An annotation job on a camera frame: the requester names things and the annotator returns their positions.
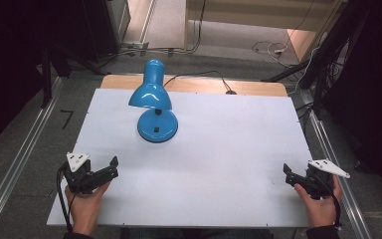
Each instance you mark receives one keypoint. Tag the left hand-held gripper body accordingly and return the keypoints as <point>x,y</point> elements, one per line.
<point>79,176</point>

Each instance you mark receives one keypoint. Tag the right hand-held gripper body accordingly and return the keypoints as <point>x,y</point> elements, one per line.
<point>321,181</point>

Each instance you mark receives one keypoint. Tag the blue desk lamp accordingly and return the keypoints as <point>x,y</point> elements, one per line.
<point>152,96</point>

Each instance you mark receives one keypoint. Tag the person's right hand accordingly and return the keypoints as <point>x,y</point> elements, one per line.
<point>321,210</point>

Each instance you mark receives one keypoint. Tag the person's left hand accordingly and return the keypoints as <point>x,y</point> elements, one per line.
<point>86,209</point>

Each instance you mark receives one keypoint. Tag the white table board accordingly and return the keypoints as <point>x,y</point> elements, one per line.
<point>219,149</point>

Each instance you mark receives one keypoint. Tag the black metal stand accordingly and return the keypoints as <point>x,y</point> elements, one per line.
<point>46,76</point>
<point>321,66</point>

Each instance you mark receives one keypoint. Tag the wooden table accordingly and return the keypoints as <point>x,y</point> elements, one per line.
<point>192,84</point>

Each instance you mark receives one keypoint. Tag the grey power strip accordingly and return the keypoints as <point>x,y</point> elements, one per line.
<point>134,46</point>

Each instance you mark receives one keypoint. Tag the dark cabinet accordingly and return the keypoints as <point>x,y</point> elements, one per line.
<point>106,26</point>

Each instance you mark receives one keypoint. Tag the light wooden furniture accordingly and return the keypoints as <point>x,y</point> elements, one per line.
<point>262,15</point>

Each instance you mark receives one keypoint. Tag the metal floor rail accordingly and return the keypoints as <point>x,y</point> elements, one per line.
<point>20,159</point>
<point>335,166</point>

